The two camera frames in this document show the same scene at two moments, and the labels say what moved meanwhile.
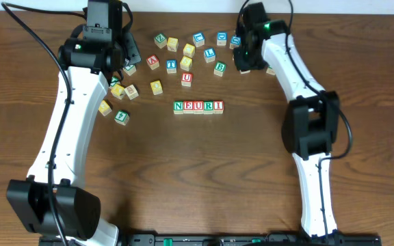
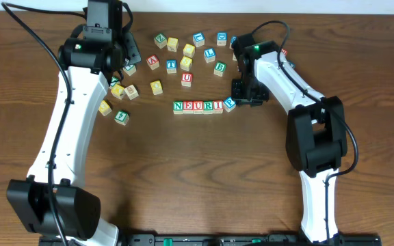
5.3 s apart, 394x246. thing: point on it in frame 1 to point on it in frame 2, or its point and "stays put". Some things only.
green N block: (178, 107) stays put
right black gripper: (239, 61) to (249, 91)
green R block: (208, 106) stays put
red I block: (218, 106) stays put
